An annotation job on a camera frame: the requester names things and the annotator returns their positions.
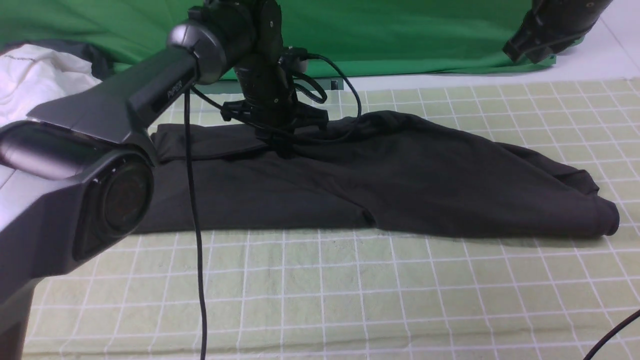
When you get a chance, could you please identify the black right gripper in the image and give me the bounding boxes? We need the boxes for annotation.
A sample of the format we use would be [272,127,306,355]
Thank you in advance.
[502,0,612,64]

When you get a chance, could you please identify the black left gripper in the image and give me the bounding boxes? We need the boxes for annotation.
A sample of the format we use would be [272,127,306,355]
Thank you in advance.
[203,0,330,135]

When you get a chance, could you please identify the dark gray long-sleeve top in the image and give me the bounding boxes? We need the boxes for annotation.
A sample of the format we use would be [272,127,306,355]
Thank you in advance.
[132,110,621,240]

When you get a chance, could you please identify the gray left robot arm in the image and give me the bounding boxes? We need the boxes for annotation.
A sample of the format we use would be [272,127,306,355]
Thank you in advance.
[0,0,329,360]

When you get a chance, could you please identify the green backdrop cloth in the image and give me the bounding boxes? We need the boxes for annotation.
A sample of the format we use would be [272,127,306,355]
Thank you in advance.
[1,0,554,76]

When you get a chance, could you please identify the dark gray garment behind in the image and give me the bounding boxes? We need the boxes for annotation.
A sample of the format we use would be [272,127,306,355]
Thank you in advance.
[1,39,115,80]

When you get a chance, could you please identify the light green checkered tablecloth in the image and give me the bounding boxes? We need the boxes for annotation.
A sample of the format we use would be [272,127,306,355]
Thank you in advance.
[22,79,640,360]

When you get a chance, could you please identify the crumpled white shirt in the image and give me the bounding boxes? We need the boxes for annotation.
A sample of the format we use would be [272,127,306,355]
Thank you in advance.
[0,44,102,126]

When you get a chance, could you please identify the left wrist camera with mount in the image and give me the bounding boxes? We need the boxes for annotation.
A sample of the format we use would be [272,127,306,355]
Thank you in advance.
[278,47,309,74]

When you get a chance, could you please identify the black right camera cable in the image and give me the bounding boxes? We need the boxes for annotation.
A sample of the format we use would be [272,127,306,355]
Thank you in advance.
[582,309,640,360]

